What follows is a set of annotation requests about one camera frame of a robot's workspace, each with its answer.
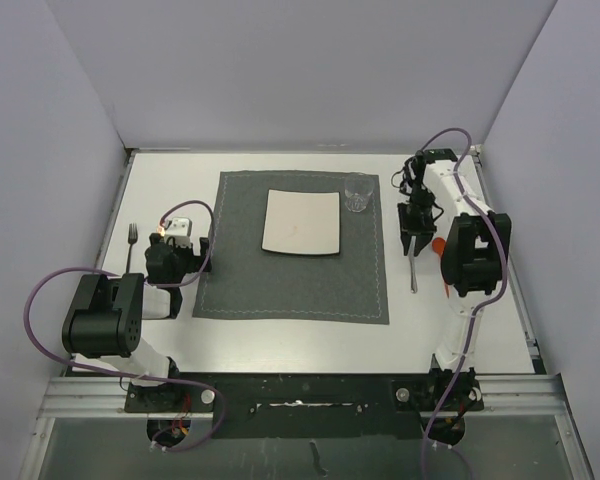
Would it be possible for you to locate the orange plastic spoon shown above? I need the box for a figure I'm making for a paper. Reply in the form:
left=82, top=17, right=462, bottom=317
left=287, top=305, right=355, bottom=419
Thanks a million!
left=431, top=237, right=450, bottom=297

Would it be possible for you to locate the white rectangular plate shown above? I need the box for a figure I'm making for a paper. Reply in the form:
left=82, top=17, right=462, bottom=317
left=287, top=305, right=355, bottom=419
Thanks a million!
left=261, top=189, right=341, bottom=256

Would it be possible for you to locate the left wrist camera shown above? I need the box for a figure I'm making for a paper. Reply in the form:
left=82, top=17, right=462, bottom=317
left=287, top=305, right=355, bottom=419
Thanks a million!
left=163, top=217, right=193, bottom=248

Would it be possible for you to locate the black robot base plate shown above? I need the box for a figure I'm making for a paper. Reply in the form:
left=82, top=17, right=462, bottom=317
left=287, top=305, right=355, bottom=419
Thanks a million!
left=124, top=369, right=484, bottom=446

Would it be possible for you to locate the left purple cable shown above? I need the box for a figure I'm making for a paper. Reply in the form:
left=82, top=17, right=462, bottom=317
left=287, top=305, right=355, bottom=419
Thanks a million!
left=23, top=200, right=229, bottom=455

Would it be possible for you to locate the black plastic fork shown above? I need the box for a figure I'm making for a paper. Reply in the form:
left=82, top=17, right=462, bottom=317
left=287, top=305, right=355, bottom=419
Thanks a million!
left=125, top=223, right=139, bottom=273

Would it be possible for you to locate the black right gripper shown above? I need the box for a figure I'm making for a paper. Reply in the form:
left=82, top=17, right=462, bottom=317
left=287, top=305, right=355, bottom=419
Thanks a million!
left=398, top=184, right=438, bottom=255

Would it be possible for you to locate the purple cable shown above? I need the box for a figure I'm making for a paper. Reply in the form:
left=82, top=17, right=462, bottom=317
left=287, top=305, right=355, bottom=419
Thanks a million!
left=23, top=200, right=229, bottom=455
left=417, top=128, right=510, bottom=480

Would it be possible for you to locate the aluminium frame rail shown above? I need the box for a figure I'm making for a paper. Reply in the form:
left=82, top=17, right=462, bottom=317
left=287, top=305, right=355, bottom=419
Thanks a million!
left=39, top=374, right=566, bottom=418

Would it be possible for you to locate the silver table knife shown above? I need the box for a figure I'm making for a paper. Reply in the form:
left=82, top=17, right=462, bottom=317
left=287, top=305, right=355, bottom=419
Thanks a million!
left=407, top=239, right=418, bottom=294

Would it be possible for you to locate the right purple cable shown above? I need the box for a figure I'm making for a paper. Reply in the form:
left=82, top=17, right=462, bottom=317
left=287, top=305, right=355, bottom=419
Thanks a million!
left=417, top=128, right=510, bottom=480

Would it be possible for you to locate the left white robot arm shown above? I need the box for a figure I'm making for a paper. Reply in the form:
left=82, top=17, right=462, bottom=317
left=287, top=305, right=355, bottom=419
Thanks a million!
left=62, top=233, right=211, bottom=411

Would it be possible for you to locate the clear plastic cup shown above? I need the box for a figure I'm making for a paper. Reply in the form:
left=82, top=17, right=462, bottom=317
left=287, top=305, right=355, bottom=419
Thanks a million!
left=344, top=173, right=374, bottom=213

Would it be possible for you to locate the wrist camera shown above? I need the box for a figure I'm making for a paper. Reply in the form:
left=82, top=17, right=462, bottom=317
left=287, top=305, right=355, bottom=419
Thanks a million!
left=401, top=151, right=427, bottom=189
left=163, top=217, right=193, bottom=248

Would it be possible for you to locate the grey cloth placemat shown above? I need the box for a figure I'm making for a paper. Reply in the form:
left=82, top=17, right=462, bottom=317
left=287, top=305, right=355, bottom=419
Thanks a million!
left=192, top=171, right=389, bottom=325

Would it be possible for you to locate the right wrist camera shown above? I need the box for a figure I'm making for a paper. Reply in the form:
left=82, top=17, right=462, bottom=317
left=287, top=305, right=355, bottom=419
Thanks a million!
left=401, top=151, right=427, bottom=189

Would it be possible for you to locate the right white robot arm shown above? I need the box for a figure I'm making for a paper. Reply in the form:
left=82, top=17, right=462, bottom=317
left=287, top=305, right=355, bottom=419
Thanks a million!
left=397, top=149, right=512, bottom=372

